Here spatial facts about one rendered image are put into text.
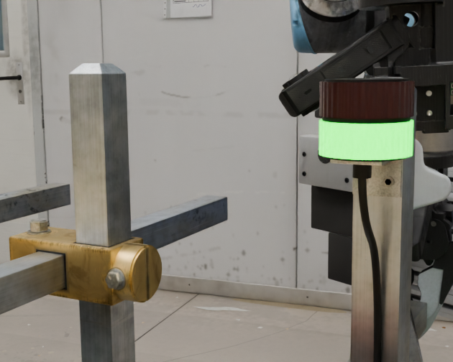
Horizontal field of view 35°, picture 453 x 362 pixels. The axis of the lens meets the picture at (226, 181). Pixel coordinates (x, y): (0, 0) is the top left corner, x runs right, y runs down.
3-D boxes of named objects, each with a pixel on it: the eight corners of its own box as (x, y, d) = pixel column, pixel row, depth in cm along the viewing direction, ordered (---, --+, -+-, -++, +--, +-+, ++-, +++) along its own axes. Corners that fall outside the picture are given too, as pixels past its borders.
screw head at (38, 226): (38, 228, 69) (37, 216, 69) (55, 230, 68) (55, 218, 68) (22, 233, 67) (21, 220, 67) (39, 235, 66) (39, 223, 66)
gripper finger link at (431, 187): (456, 247, 60) (453, 136, 58) (382, 250, 60) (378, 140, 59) (448, 238, 63) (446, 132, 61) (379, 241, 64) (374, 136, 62)
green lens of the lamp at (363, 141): (336, 147, 51) (336, 115, 51) (422, 151, 48) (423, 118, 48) (305, 156, 46) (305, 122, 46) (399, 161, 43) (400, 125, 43)
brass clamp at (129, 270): (51, 274, 72) (49, 224, 71) (167, 291, 66) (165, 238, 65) (6, 291, 66) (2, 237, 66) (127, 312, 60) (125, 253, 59)
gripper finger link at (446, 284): (457, 302, 80) (460, 225, 79) (455, 307, 79) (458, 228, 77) (415, 296, 83) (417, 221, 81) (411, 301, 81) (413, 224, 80)
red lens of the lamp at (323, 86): (336, 111, 51) (336, 80, 50) (423, 113, 48) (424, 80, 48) (305, 117, 46) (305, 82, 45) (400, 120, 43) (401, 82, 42)
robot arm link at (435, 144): (453, 118, 75) (375, 115, 78) (451, 161, 76) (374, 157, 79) (465, 111, 81) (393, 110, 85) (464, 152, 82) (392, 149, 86)
